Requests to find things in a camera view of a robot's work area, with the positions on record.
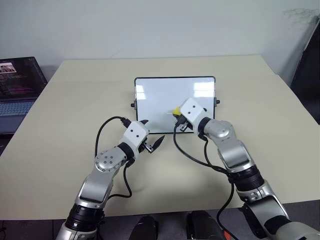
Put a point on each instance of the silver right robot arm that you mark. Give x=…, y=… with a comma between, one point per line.
x=232, y=150

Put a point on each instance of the black-framed whiteboard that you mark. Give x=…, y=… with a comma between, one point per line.
x=162, y=100

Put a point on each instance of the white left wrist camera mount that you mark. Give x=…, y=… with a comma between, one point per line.
x=136, y=133

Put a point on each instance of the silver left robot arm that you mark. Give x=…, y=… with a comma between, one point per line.
x=100, y=185

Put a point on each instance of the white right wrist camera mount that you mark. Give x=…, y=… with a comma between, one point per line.
x=192, y=110

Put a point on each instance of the black upright panel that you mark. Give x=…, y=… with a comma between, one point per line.
x=307, y=75

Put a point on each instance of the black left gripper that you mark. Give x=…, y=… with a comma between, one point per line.
x=145, y=146

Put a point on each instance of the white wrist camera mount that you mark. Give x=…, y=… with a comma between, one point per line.
x=192, y=110
x=136, y=133

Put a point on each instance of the dark rounded shape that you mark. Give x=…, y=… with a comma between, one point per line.
x=203, y=225
x=147, y=228

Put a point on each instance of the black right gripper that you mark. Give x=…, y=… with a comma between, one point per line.
x=181, y=124

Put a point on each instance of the open laptop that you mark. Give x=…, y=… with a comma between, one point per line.
x=17, y=87

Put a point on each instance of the yellow whiteboard eraser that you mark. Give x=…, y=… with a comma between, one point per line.
x=177, y=111

